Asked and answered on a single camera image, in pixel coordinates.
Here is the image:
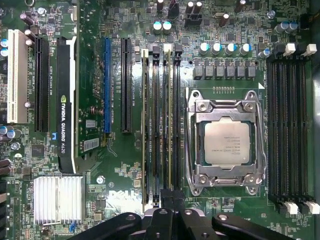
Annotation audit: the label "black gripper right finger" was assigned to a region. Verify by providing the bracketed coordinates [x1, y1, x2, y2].
[174, 190, 296, 240]

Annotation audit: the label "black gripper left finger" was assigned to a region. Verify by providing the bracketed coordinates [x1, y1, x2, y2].
[72, 189, 175, 240]

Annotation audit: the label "green RAM stick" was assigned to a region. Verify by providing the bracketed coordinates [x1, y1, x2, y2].
[141, 56, 150, 213]
[166, 49, 174, 192]

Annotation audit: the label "RAM slot white latches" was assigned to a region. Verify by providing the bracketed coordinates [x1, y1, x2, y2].
[277, 42, 299, 215]
[162, 43, 175, 192]
[140, 48, 151, 213]
[298, 43, 320, 215]

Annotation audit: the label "metal CPU socket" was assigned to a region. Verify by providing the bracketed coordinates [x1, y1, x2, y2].
[186, 89, 268, 197]

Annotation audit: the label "green Dell motherboard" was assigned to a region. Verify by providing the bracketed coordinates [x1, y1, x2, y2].
[0, 0, 314, 240]

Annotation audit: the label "silver CPU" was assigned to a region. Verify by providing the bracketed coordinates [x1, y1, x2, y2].
[204, 122, 251, 165]

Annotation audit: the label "silver finned heatsink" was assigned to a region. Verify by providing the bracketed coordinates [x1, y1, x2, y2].
[33, 175, 85, 226]

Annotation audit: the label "black expansion slot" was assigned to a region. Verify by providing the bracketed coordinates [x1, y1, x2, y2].
[120, 37, 133, 134]
[33, 36, 50, 133]

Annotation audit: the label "black Nvidia graphics card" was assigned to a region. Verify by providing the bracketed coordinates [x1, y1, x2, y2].
[56, 36, 106, 175]

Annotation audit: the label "blue expansion slot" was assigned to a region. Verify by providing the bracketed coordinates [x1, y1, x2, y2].
[103, 37, 113, 134]

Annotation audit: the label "white expansion slot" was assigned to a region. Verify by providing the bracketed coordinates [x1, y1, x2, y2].
[6, 29, 30, 125]

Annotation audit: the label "metal socket cover frame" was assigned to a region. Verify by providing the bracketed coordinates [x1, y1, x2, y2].
[193, 99, 263, 187]

